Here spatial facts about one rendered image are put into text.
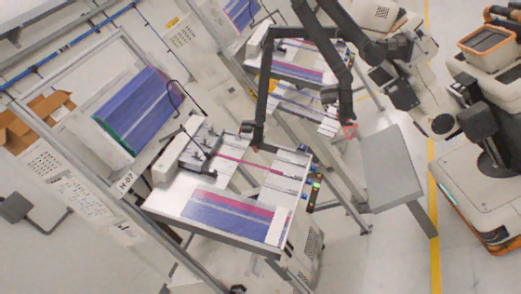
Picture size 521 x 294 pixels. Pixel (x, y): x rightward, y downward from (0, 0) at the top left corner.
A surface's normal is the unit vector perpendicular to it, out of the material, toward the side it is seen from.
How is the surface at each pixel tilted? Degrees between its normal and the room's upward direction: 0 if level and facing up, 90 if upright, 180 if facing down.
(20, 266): 90
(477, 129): 90
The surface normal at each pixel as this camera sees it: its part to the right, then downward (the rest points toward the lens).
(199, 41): -0.29, 0.62
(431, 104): 0.03, 0.46
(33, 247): 0.76, -0.31
